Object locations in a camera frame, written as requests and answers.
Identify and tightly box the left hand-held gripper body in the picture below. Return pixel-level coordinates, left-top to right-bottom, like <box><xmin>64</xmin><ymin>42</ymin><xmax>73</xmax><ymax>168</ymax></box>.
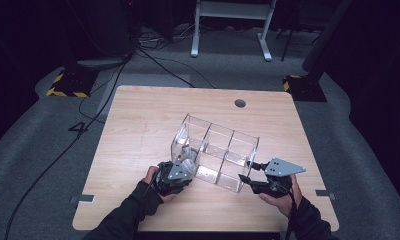
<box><xmin>154</xmin><ymin>158</ymin><xmax>198</xmax><ymax>197</ymax></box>

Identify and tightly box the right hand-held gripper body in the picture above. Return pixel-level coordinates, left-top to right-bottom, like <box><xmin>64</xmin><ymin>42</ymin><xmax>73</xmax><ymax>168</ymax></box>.
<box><xmin>253</xmin><ymin>157</ymin><xmax>307</xmax><ymax>198</ymax></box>

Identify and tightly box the grey cloth with brown trim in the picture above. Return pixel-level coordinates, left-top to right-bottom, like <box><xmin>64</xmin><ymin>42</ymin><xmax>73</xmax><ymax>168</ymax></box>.
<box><xmin>179</xmin><ymin>144</ymin><xmax>200</xmax><ymax>175</ymax></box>

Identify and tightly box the clear acrylic organizer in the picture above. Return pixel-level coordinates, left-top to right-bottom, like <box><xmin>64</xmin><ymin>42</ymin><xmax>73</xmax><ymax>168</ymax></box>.
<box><xmin>170</xmin><ymin>113</ymin><xmax>261</xmax><ymax>194</ymax></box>

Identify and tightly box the person's left hand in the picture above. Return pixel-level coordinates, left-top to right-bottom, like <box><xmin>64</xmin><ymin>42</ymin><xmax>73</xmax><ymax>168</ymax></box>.
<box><xmin>141</xmin><ymin>165</ymin><xmax>179</xmax><ymax>204</ymax></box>

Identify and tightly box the person's right hand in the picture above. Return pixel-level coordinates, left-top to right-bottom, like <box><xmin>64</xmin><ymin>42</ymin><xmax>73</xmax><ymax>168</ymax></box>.
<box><xmin>258</xmin><ymin>173</ymin><xmax>303</xmax><ymax>218</ymax></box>

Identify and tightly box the black yellow striped stand base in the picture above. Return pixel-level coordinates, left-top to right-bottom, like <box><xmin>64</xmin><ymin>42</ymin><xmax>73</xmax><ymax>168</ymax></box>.
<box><xmin>282</xmin><ymin>73</ymin><xmax>327</xmax><ymax>103</ymax></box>
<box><xmin>46</xmin><ymin>68</ymin><xmax>99</xmax><ymax>99</ymax></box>

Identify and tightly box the black tripod stand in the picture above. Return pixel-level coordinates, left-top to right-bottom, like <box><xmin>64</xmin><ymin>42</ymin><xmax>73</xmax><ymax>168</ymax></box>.
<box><xmin>280</xmin><ymin>9</ymin><xmax>300</xmax><ymax>63</ymax></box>

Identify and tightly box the grey round stand base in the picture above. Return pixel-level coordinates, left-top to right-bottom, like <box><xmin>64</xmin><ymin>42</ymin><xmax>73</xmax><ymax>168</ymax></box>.
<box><xmin>76</xmin><ymin>56</ymin><xmax>131</xmax><ymax>70</ymax></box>

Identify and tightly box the grey slanted pole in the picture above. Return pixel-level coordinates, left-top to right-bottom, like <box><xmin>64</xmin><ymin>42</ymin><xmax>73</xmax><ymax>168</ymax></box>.
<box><xmin>301</xmin><ymin>0</ymin><xmax>354</xmax><ymax>73</ymax></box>

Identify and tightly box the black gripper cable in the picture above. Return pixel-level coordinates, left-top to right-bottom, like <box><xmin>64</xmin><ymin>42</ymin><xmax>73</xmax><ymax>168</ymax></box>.
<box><xmin>287</xmin><ymin>189</ymin><xmax>298</xmax><ymax>240</ymax></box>
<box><xmin>143</xmin><ymin>166</ymin><xmax>160</xmax><ymax>203</ymax></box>

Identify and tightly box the thin black floor cable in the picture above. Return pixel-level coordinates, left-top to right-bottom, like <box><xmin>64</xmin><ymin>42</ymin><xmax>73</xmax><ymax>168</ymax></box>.
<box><xmin>137</xmin><ymin>46</ymin><xmax>217</xmax><ymax>89</ymax></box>

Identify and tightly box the long black floor cable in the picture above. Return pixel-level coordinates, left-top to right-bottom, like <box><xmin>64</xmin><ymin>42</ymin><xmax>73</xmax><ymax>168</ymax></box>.
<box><xmin>3</xmin><ymin>46</ymin><xmax>139</xmax><ymax>240</ymax></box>

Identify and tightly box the bundle of floor cables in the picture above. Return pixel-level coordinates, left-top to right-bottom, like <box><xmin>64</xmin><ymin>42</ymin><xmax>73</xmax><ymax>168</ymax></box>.
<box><xmin>139</xmin><ymin>23</ymin><xmax>196</xmax><ymax>44</ymax></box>

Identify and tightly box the white desk frame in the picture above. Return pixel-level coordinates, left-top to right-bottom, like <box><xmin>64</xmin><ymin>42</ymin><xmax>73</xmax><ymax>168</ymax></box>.
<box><xmin>190</xmin><ymin>0</ymin><xmax>278</xmax><ymax>62</ymax></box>

